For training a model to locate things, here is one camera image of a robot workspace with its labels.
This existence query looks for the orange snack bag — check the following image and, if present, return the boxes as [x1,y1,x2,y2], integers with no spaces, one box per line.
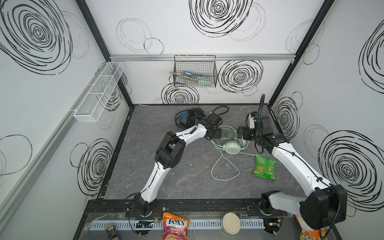
[296,216,326,240]

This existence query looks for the black wire basket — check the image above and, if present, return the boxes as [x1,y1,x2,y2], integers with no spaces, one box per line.
[172,60,218,88]

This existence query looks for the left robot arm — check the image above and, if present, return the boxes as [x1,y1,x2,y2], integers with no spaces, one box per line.
[133,106,230,217]

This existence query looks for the black blue headphones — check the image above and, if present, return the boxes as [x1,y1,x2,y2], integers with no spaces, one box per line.
[175,108,206,129]

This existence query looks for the round beige lid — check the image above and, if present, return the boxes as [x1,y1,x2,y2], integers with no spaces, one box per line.
[222,213,241,235]

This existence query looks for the green item in basket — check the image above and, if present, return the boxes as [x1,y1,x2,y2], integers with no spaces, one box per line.
[197,75,216,88]

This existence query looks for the mint green headphones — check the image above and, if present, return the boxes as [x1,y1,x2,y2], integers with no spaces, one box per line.
[209,124,256,182]

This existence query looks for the pink Fox's candy bag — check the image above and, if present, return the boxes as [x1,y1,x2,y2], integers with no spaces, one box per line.
[162,213,190,240]

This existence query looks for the green snack bag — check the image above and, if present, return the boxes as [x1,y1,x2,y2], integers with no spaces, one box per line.
[253,154,277,181]

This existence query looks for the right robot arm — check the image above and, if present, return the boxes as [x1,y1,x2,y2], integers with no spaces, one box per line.
[237,95,348,230]

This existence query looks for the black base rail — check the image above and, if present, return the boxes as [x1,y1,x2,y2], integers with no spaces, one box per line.
[85,199,276,216]

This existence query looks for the aluminium wall rail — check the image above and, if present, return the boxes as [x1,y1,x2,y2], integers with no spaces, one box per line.
[110,54,296,62]

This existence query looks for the white slotted cable duct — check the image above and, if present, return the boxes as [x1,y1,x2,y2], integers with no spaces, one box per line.
[88,218,266,232]

